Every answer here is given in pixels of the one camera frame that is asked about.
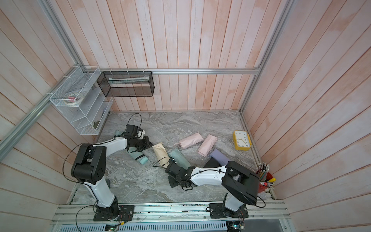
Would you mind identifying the mint green umbrella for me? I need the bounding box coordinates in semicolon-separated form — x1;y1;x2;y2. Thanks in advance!
115;130;149;165

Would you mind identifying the mint green sleeve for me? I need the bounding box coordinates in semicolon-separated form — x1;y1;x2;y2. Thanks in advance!
169;148;191;169

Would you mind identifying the beige umbrella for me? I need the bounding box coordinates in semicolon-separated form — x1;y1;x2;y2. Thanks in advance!
152;142;170;169

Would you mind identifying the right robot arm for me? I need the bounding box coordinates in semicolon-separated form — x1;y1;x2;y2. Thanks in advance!
165;159;260;218

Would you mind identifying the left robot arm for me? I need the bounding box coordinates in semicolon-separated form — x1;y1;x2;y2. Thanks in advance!
71;124;153;217

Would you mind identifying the black umbrella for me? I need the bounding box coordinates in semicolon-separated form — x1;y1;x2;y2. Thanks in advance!
203;157;225;169

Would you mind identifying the pink umbrella left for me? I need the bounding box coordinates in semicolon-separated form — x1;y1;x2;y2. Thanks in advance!
174;133;204;149

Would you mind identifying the pink umbrella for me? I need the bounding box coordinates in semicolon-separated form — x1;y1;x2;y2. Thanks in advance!
198;134;217;157
174;133;204;149

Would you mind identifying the pink umbrella right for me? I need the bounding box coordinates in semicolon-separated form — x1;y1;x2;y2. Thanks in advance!
198;134;217;157

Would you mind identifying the lavender umbrella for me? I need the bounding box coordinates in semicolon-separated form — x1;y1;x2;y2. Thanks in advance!
210;149;230;166

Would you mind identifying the black mesh basket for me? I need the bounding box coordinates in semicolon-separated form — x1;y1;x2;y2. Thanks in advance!
97;71;155;97

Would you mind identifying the yellow alarm clock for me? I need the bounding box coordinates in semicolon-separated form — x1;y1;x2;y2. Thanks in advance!
233;130;251;151

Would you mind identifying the tape roll on shelf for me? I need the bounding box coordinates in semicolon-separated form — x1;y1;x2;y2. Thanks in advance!
63;92;84;106

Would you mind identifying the red pen holder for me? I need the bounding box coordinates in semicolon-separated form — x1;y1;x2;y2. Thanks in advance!
256;162;276;193

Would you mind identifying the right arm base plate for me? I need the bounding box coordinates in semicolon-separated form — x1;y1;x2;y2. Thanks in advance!
206;203;249;219

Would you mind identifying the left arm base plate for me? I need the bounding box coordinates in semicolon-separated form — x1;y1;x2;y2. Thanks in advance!
93;205;134;221

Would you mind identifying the white wire shelf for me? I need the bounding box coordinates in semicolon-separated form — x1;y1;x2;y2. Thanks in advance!
50;66;113;135

